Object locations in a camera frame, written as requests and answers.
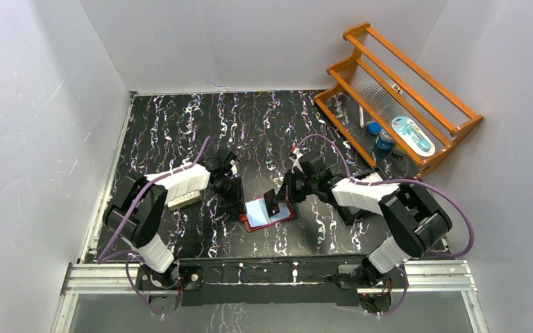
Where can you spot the orange wooden shelf rack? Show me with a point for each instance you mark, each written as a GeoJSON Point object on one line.
{"type": "Point", "coordinates": [387, 84]}

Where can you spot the red card holder wallet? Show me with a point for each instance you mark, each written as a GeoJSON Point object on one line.
{"type": "Point", "coordinates": [256, 216]}

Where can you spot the black plastic card box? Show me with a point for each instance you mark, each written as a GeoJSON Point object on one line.
{"type": "Point", "coordinates": [354, 200]}

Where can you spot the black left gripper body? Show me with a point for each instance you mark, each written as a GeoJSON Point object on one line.
{"type": "Point", "coordinates": [232, 193]}

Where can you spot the stack of white cards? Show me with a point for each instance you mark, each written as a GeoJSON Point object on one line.
{"type": "Point", "coordinates": [369, 176]}

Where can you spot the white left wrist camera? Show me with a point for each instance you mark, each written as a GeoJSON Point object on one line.
{"type": "Point", "coordinates": [234, 168]}

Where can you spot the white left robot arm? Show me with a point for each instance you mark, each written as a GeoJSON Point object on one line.
{"type": "Point", "coordinates": [135, 212]}

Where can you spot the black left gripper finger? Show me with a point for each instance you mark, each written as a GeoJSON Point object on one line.
{"type": "Point", "coordinates": [225, 203]}
{"type": "Point", "coordinates": [239, 209]}

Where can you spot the white pen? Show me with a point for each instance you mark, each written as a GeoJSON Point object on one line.
{"type": "Point", "coordinates": [361, 117]}

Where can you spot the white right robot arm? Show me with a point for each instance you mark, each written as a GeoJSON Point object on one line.
{"type": "Point", "coordinates": [415, 220]}

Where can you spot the beige rectangular remote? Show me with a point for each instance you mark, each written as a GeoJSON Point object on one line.
{"type": "Point", "coordinates": [185, 200]}

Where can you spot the small blue block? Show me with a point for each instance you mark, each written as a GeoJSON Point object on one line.
{"type": "Point", "coordinates": [373, 127]}

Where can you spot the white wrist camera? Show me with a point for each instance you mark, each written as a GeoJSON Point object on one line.
{"type": "Point", "coordinates": [234, 168]}
{"type": "Point", "coordinates": [295, 156]}

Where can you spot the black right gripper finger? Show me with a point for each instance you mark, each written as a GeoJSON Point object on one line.
{"type": "Point", "coordinates": [283, 195]}
{"type": "Point", "coordinates": [271, 192]}

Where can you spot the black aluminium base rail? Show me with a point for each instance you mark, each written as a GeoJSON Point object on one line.
{"type": "Point", "coordinates": [267, 280]}

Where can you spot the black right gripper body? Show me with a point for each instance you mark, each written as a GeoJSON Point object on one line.
{"type": "Point", "coordinates": [298, 186]}

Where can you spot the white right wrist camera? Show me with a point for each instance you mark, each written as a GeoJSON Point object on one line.
{"type": "Point", "coordinates": [295, 156]}

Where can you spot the credit card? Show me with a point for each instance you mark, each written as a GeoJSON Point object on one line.
{"type": "Point", "coordinates": [271, 207]}

